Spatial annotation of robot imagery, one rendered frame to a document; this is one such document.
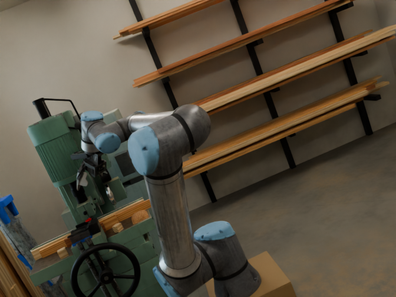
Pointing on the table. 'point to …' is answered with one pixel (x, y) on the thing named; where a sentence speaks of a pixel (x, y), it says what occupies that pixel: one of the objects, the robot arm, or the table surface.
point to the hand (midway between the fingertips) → (89, 182)
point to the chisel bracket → (86, 208)
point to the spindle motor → (56, 149)
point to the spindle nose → (78, 192)
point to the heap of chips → (139, 216)
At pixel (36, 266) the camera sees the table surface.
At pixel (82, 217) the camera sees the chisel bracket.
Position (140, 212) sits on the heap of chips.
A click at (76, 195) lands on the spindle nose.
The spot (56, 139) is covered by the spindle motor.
